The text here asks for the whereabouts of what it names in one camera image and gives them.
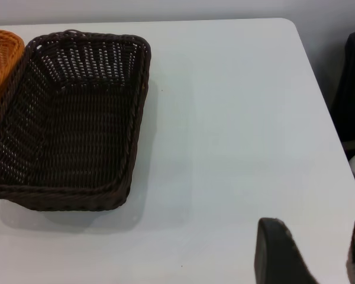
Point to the dark brown wicker basket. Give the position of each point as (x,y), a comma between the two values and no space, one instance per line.
(77,133)

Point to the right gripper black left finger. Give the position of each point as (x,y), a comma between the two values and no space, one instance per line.
(278,254)

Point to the orange wicker basket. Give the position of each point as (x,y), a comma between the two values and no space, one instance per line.
(0,59)

